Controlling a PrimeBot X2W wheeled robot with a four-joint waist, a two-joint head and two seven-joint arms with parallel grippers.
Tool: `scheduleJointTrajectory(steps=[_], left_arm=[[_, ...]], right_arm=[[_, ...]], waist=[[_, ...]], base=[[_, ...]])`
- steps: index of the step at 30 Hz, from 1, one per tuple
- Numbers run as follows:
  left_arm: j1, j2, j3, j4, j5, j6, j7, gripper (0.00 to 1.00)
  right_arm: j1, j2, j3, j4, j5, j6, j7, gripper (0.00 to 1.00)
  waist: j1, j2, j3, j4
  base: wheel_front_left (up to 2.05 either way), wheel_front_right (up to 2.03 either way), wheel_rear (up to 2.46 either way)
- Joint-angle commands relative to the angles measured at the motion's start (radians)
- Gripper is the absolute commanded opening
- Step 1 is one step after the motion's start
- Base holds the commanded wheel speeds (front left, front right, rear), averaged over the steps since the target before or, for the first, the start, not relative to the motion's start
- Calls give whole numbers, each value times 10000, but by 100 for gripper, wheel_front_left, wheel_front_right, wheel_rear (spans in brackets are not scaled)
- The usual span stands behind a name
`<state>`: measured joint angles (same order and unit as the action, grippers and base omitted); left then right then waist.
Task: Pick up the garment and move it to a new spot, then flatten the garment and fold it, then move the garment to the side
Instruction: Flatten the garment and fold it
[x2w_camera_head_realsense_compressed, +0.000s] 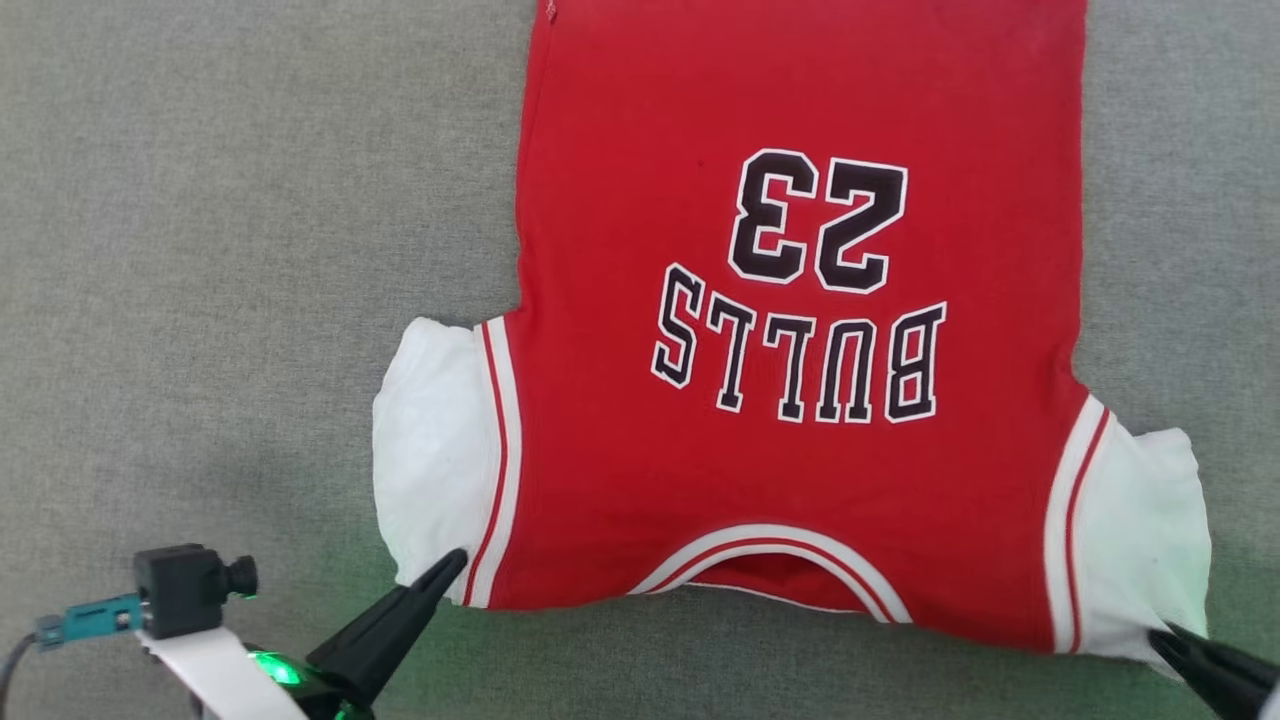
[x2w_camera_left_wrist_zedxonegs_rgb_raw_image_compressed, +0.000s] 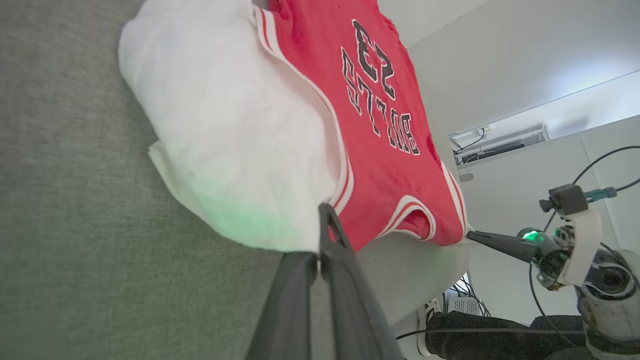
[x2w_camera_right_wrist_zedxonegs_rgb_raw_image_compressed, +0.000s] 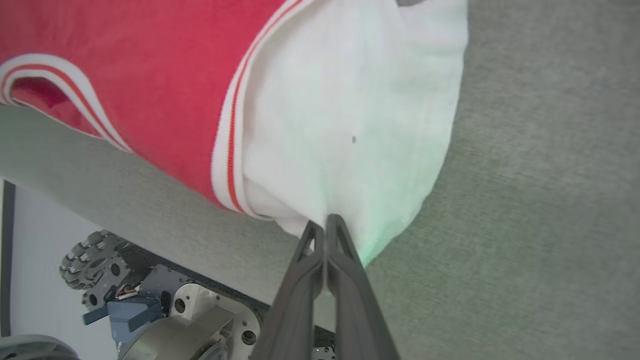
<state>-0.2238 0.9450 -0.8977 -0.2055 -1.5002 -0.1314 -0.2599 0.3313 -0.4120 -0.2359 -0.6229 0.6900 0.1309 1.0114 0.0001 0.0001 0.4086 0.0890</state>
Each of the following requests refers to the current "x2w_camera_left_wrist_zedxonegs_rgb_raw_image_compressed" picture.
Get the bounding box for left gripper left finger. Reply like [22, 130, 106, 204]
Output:
[246, 251, 319, 360]

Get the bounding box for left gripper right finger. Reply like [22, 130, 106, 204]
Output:
[318, 203, 404, 360]

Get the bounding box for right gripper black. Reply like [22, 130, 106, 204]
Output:
[467, 227, 577, 291]

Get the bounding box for red Bulls jersey shirt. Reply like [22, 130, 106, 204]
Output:
[118, 0, 473, 254]

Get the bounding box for white shoe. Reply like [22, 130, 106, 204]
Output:
[416, 297, 445, 357]

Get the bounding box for white adapter box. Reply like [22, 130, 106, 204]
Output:
[447, 295, 482, 316]

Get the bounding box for black trousers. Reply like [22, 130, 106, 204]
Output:
[425, 310, 587, 360]

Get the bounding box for thin black looped cable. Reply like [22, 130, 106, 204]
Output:
[528, 261, 577, 348]

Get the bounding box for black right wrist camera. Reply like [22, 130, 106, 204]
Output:
[539, 183, 590, 216]

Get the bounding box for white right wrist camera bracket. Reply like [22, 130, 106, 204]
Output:
[560, 209, 604, 287]

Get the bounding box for thin black floor cable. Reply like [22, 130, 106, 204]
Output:
[396, 327, 586, 342]

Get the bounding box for white wall unit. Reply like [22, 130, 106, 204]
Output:
[448, 123, 551, 167]

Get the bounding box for teal right camera connector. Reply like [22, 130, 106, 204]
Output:
[584, 186, 619, 204]

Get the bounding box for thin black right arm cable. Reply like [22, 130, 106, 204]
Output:
[547, 145, 640, 232]

